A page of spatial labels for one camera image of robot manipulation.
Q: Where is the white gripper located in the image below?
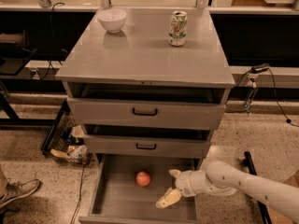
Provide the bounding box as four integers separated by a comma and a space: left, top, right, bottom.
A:
156, 169, 206, 209

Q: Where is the red apple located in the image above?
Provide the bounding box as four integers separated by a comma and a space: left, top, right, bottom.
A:
135, 172, 151, 187

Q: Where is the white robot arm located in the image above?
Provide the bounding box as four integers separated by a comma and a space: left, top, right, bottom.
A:
156, 161, 299, 223

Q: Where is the bottom grey drawer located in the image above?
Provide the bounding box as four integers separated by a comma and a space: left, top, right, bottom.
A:
78, 154, 201, 224

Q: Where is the grey drawer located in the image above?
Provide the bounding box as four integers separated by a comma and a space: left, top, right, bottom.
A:
78, 154, 201, 224
67, 84, 225, 130
84, 124, 211, 159

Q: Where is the middle grey drawer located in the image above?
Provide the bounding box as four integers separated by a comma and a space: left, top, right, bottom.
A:
84, 124, 211, 159

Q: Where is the top grey drawer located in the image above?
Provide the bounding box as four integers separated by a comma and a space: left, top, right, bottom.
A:
67, 84, 225, 130

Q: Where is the grey drawer cabinet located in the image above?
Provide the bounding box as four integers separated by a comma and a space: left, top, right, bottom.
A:
55, 7, 236, 161

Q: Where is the black metal bar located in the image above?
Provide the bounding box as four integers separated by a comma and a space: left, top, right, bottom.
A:
243, 151, 272, 224

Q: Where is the cardboard box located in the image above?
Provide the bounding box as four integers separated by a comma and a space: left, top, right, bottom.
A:
267, 170, 299, 224

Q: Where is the black power adapter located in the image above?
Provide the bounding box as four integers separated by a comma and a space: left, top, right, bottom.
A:
251, 63, 270, 74

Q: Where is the green white soda can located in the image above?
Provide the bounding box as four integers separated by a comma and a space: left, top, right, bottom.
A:
168, 10, 188, 47

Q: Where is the grey sneaker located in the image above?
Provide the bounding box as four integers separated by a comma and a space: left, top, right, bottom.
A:
0, 179, 40, 208

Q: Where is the white bowl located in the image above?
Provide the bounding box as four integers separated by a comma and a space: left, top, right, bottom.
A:
97, 8, 127, 33

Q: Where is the black floor cable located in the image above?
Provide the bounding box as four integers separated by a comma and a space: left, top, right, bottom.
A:
69, 163, 87, 224

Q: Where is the wire basket with trash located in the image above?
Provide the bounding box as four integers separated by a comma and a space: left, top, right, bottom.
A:
41, 111, 92, 165

